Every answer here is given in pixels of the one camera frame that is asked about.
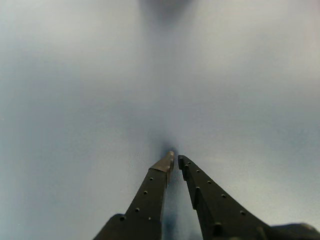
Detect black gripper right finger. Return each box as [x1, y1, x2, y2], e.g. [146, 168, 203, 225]
[177, 154, 274, 240]

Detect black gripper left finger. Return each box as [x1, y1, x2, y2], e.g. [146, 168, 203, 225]
[93, 150, 176, 240]

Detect blue grey table mat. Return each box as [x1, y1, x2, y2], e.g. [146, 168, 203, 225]
[0, 0, 320, 240]

